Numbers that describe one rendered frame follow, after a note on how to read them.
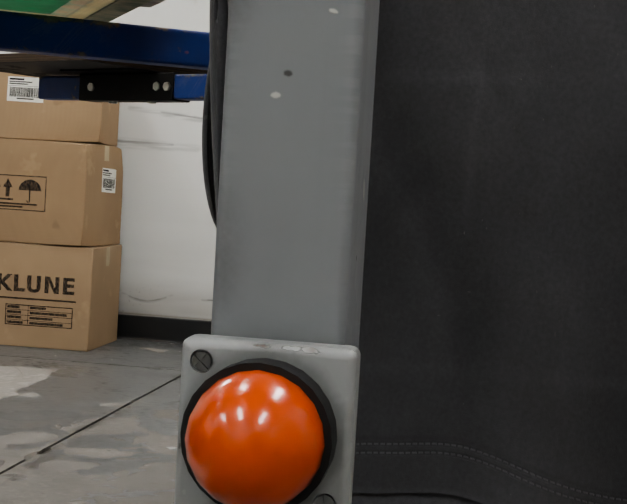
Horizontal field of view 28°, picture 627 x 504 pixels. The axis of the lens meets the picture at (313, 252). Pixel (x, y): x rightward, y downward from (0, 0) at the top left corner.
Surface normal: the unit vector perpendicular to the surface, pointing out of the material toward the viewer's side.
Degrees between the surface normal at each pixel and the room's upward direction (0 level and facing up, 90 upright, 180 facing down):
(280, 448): 80
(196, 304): 90
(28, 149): 89
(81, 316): 90
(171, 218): 90
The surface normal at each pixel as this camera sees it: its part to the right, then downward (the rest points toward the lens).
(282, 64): -0.15, 0.04
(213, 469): -0.62, 0.17
